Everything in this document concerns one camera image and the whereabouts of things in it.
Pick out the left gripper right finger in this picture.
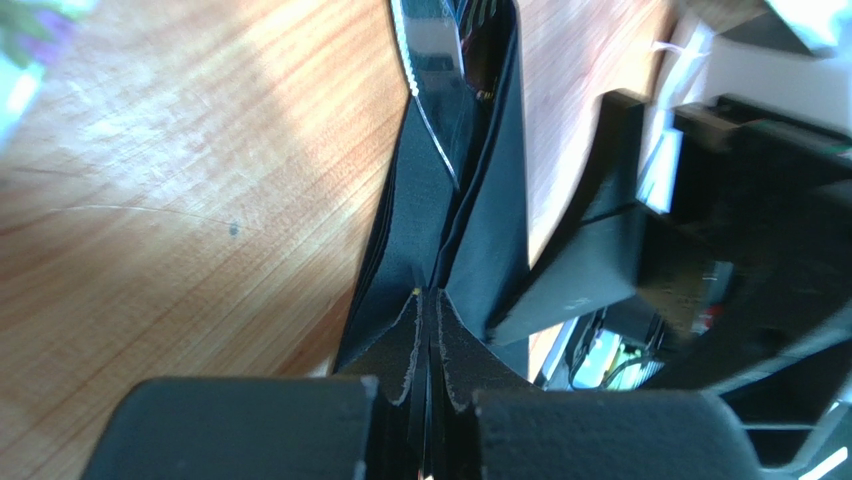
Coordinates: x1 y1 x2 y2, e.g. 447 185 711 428
425 290 761 479

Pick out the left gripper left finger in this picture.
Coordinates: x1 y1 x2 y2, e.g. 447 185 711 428
83 292 422 479

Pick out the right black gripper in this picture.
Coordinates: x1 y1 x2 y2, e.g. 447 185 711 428
486 89 851 392

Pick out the black paper napkin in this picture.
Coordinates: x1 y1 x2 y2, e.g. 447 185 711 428
334 2 529 370

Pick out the silver knife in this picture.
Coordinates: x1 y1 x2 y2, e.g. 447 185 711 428
390 0 464 191

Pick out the iridescent fork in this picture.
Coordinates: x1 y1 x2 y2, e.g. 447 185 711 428
456 0 515 101

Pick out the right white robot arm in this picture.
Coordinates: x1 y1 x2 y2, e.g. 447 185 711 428
487 28 851 395

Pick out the floral cloth mat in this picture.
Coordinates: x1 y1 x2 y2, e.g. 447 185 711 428
1 0 97 146

